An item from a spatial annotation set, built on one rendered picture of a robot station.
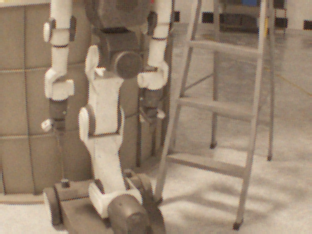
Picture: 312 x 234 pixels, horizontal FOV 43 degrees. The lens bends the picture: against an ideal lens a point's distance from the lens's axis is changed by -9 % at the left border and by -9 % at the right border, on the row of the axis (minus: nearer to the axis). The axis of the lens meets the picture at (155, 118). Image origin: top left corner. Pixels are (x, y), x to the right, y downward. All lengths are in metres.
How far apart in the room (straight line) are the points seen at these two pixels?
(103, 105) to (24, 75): 0.53
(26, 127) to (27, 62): 0.36
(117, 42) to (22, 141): 0.97
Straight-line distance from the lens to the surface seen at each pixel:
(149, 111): 2.00
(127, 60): 1.61
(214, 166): 2.29
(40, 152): 2.43
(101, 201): 1.91
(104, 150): 2.00
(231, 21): 8.36
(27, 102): 2.31
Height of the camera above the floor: 1.34
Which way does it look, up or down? 21 degrees down
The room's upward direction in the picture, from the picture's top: 2 degrees clockwise
